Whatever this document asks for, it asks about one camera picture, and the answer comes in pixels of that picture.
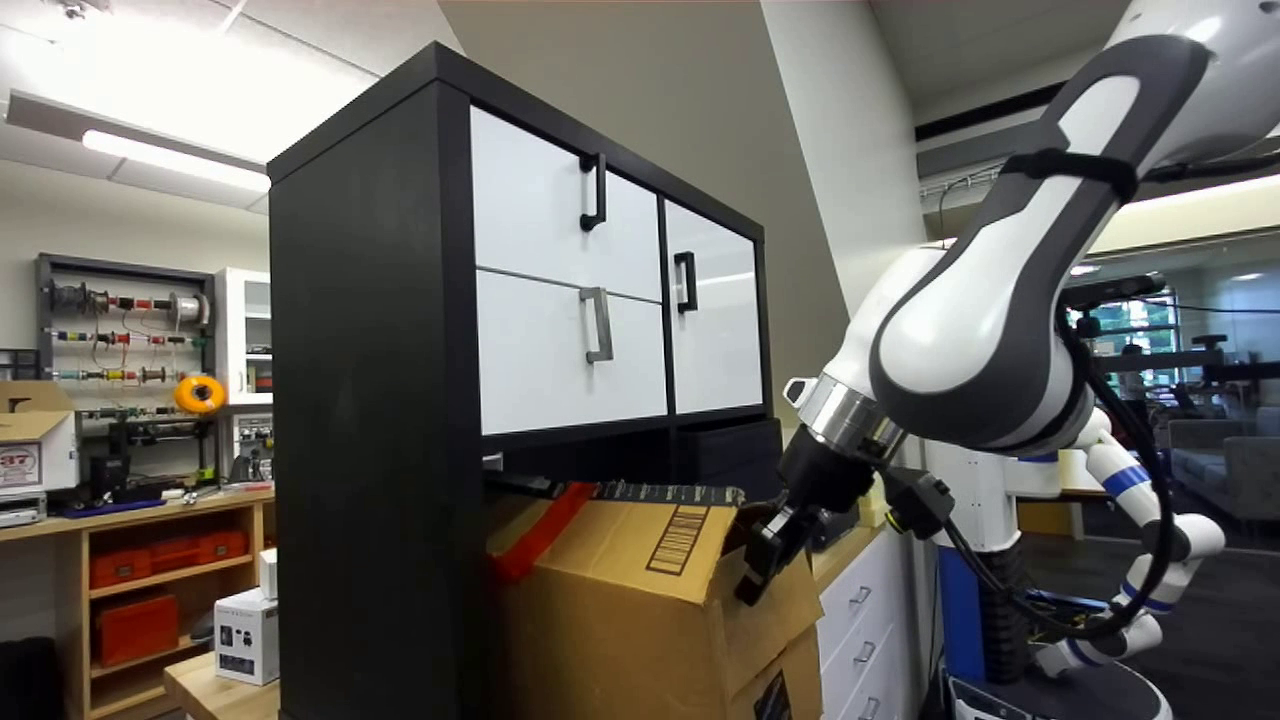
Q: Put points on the white cabinet door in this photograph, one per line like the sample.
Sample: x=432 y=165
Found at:
x=725 y=322

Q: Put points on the grey robot pedestal base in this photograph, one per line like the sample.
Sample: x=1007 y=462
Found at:
x=1095 y=695

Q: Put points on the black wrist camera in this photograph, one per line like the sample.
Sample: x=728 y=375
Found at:
x=921 y=504

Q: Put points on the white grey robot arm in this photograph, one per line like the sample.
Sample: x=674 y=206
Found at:
x=984 y=306

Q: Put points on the small orange storage box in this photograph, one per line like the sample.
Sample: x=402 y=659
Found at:
x=139 y=629

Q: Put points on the tall black cabinet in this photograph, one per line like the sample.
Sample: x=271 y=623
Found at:
x=363 y=400

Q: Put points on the ceiling light strip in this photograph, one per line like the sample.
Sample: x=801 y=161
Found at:
x=172 y=161

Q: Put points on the brown cardboard box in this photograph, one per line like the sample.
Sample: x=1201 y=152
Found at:
x=624 y=626

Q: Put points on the wide orange storage box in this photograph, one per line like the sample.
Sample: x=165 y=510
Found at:
x=165 y=559

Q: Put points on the blue bin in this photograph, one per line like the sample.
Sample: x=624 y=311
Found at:
x=960 y=615

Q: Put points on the small wooden table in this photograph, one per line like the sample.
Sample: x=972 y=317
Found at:
x=215 y=691

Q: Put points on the white appliance box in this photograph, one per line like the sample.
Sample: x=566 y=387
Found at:
x=246 y=633

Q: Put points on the black flat ribbed strip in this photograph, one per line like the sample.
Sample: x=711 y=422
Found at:
x=666 y=492

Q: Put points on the yellow spool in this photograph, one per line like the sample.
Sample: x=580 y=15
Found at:
x=202 y=395

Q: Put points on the white low drawer cabinet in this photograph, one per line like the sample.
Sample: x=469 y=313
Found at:
x=865 y=641

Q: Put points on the wall tool rack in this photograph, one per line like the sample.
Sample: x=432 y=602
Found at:
x=124 y=322

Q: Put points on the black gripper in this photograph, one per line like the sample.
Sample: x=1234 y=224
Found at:
x=825 y=474

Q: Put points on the white cardboard carton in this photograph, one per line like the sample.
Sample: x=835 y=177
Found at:
x=33 y=462

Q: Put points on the wooden workbench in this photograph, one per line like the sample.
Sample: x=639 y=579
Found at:
x=135 y=514

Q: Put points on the light wooden countertop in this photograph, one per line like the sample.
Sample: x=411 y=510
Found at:
x=843 y=555

